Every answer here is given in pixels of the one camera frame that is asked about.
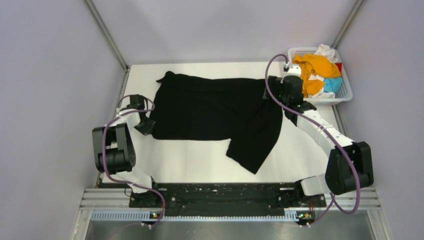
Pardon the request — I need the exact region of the black t shirt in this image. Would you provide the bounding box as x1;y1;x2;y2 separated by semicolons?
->
150;71;283;174

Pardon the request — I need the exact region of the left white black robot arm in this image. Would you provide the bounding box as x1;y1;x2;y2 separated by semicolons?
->
92;94;161;207

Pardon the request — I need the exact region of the white t shirt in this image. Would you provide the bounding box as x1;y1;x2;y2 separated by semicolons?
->
308;44;338;99

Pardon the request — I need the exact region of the aluminium corner post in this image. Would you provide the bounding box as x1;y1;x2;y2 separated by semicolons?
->
331;0;367;49
82;0;129;72

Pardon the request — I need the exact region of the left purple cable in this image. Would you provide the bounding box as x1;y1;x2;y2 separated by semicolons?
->
101;94;167;229

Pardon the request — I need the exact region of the aluminium front frame rail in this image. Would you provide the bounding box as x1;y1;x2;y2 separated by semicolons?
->
79;187;382;211

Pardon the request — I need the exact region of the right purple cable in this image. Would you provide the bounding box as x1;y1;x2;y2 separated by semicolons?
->
264;53;361;228

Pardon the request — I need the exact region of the white plastic laundry basket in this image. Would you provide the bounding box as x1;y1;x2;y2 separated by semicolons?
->
288;47;353;105

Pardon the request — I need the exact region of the blue t shirt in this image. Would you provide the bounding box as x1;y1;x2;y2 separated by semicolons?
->
323;76;343;94

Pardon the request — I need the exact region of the purple cable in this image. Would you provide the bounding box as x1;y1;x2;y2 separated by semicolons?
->
101;94;167;229
264;53;361;228

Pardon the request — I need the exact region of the right aluminium corner post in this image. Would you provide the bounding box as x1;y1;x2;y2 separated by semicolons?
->
331;0;367;49

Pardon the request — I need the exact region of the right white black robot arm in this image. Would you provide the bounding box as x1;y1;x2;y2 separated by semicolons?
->
264;74;374;206

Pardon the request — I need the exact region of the red t shirt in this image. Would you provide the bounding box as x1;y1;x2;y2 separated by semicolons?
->
335;62;343;73

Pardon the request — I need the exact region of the yellow t shirt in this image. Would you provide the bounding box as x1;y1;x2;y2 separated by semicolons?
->
292;53;342;98

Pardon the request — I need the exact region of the left aluminium corner post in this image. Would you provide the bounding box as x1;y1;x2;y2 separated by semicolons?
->
82;0;129;72

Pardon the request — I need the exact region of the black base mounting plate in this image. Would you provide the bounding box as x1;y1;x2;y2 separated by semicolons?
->
129;182;327;217

